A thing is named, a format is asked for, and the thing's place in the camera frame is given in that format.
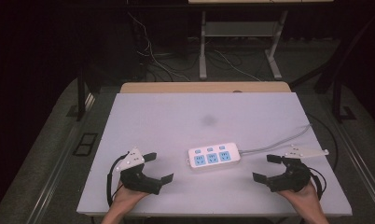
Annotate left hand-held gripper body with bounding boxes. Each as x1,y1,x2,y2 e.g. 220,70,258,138
115,147,163,196

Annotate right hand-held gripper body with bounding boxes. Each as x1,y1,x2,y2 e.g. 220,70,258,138
265,144,330,193

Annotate white power strip blue sockets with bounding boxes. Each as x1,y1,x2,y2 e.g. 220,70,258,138
187,142,242,170

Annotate person's left hand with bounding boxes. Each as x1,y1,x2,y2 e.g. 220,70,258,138
111,181,150,210

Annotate person's right hand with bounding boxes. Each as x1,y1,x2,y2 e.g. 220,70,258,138
276,181,323,213

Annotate white table board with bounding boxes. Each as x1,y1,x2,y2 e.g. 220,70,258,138
76,91,354,218

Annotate wooden table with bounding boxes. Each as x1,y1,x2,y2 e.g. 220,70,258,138
119,81,292,94

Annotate black metal stand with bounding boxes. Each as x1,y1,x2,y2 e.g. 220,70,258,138
330,74,358,124
76,66,88,122

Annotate grey power strip cable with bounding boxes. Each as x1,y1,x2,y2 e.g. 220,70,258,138
238,123,313,156

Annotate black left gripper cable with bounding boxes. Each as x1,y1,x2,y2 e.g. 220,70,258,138
105,151,130,208

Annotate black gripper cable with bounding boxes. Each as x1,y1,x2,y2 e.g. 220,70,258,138
309,167,328,201
105,151,130,208

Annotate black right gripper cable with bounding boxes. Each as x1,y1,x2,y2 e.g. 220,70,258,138
309,167,328,201

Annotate black floor cable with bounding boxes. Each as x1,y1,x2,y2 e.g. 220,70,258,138
306,112,340,173

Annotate black rectangular floor frame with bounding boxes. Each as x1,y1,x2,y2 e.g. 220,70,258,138
72,132,99,157

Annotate metal floor rail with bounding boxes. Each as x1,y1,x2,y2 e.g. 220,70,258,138
26,92,97,224
326,106,375,213

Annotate short white floor cable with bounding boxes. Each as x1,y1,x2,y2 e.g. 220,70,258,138
213,49,262,82

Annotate long white floor cable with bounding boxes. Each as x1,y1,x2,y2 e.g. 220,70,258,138
127,11,191,82

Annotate white metal desk frame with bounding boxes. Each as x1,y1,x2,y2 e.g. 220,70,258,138
198,9,290,81

